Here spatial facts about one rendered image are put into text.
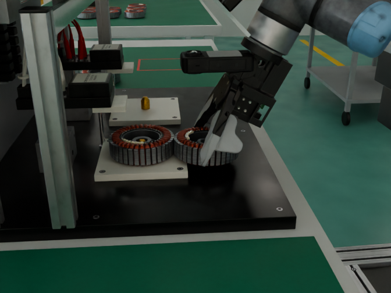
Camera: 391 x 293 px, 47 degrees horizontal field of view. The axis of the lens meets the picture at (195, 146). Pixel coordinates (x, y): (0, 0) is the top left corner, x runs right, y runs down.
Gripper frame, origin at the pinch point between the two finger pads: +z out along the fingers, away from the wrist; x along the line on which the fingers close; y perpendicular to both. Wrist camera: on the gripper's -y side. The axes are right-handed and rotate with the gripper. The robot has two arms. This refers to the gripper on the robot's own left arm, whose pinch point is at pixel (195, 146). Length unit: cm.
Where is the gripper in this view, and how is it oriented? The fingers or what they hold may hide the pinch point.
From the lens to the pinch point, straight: 77.5
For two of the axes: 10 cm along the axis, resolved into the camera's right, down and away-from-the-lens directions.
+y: 8.9, 3.9, 2.5
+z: -4.5, 8.3, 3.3
